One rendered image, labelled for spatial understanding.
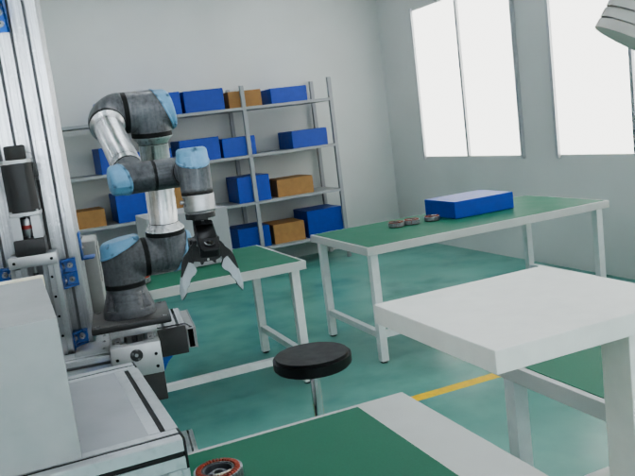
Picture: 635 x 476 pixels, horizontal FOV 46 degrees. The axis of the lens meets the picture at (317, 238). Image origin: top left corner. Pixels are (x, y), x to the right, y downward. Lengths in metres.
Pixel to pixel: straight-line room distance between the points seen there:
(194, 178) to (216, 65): 6.80
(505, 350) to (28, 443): 0.64
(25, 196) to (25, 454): 1.31
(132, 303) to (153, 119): 0.53
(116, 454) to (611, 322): 0.72
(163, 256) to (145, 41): 6.26
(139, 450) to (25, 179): 1.34
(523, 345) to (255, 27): 7.84
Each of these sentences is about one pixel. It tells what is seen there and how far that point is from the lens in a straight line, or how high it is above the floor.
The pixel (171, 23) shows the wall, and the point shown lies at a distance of 8.47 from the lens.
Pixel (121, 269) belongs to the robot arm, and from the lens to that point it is 2.22.
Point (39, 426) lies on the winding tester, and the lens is 1.09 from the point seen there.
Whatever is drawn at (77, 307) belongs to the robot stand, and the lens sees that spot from 2.45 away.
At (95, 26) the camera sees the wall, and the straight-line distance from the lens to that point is 8.33.
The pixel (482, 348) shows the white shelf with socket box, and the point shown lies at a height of 1.20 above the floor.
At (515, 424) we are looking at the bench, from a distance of 2.46.
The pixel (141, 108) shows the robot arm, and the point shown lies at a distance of 2.17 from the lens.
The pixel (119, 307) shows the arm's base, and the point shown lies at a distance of 2.23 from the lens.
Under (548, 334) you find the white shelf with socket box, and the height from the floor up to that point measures 1.20.
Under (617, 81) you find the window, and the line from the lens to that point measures 6.28.
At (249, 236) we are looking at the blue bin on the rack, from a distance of 8.02.
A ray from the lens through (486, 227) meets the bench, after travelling 4.95.
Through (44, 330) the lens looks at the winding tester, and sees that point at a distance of 1.06.
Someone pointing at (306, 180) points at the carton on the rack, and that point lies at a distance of 8.23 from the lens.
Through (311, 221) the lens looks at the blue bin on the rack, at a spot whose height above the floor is 0.46.
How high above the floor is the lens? 1.53
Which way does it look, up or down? 9 degrees down
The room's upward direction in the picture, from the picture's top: 7 degrees counter-clockwise
